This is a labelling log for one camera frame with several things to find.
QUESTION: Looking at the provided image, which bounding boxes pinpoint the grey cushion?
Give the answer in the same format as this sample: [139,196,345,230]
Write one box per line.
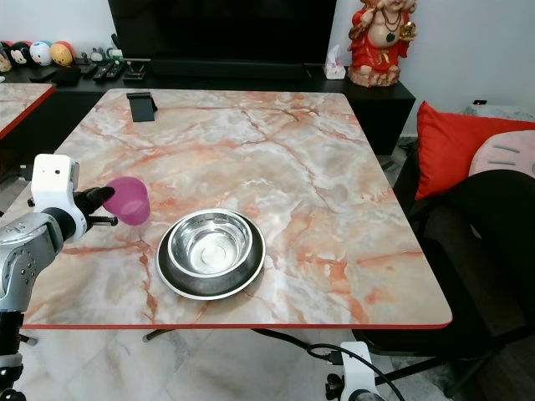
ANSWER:
[463,100,535,123]

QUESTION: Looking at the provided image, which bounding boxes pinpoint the white tissue box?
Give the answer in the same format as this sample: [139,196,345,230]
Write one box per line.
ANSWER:
[323,43,347,81]

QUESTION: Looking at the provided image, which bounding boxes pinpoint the black pouch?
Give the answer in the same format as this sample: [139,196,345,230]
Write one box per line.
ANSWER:
[53,67,83,86]

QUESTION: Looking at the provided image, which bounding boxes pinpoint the stainless steel bowl black rim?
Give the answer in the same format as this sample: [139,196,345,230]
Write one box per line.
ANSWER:
[156,208,268,301]

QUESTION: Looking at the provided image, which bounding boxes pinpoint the yellow and orange plush toy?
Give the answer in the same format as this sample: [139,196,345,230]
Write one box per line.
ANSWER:
[50,40,77,69]

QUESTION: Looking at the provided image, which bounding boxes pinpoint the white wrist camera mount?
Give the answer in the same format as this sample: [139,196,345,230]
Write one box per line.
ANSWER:
[338,342,383,401]
[31,153,82,241]

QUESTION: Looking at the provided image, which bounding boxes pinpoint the red cushion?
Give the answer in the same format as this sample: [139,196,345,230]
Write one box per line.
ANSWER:
[415,101,535,202]

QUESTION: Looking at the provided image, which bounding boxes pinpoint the black flat screen television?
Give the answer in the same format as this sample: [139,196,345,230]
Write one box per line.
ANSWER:
[107,0,339,64]

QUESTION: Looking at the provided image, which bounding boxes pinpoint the pink plush pillow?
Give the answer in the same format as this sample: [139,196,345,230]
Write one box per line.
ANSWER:
[467,129,535,179]

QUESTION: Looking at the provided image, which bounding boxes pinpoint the black phone stand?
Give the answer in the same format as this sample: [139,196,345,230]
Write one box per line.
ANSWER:
[126,92,157,124]

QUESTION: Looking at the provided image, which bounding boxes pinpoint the pink plastic cup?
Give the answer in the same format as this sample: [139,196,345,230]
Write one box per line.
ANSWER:
[104,175,150,227]

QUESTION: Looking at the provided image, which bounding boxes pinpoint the black television console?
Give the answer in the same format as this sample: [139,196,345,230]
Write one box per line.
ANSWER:
[0,63,417,156]

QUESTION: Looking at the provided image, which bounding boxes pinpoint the black and white plush toy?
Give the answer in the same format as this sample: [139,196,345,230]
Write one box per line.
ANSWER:
[10,42,33,69]

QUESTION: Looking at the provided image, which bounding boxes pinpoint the red laughing Buddha statue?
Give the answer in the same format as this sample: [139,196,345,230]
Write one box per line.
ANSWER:
[346,0,420,89]

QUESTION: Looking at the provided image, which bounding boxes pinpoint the marble-look side table red edge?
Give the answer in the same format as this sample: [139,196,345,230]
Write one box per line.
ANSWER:
[0,80,56,140]

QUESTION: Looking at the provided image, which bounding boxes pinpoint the blue and white plush toy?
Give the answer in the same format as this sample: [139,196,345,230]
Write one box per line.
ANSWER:
[29,40,54,67]

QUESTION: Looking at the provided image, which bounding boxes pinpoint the large marble-look table red edge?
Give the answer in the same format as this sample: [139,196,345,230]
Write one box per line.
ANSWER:
[13,88,454,353]

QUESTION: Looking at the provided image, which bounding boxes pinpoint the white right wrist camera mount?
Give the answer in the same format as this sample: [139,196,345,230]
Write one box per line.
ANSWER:
[338,342,383,401]

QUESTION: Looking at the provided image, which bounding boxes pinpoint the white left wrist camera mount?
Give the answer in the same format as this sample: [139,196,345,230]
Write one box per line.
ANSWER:
[31,153,82,241]

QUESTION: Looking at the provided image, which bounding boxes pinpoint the black sofa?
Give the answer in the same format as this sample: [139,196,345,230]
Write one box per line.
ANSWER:
[353,169,535,401]

